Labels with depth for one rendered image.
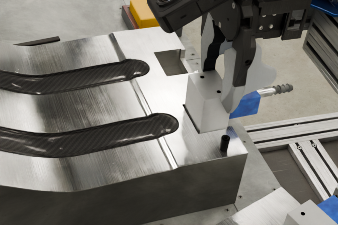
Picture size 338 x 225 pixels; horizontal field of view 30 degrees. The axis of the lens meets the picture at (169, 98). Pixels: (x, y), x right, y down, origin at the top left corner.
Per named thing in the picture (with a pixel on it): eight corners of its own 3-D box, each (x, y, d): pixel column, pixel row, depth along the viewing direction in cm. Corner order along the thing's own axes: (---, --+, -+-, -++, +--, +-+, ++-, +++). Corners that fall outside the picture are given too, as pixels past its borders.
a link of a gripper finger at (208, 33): (244, 75, 78) (266, 24, 70) (199, 81, 76) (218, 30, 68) (235, 55, 79) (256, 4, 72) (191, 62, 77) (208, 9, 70)
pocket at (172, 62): (181, 69, 88) (184, 47, 86) (195, 93, 84) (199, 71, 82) (151, 73, 87) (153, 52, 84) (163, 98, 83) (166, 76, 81)
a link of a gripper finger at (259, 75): (277, 118, 71) (286, 42, 67) (230, 126, 69) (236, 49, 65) (264, 105, 74) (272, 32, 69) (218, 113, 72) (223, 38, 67)
